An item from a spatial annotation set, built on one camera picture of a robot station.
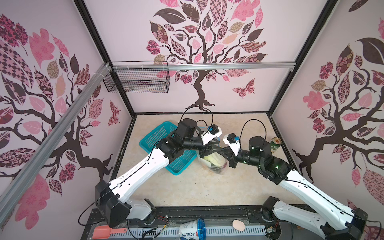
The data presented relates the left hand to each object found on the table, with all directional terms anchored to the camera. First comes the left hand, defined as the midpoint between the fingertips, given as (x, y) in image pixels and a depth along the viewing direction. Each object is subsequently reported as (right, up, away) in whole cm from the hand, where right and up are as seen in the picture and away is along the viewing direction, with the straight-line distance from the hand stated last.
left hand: (218, 147), depth 66 cm
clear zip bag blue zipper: (-5, -10, +11) cm, 16 cm away
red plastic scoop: (-54, -40, +2) cm, 67 cm away
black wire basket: (-59, +48, +56) cm, 94 cm away
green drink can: (+39, -1, +24) cm, 46 cm away
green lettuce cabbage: (+1, -9, +11) cm, 14 cm away
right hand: (0, -1, +1) cm, 2 cm away
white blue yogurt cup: (-11, -36, -2) cm, 38 cm away
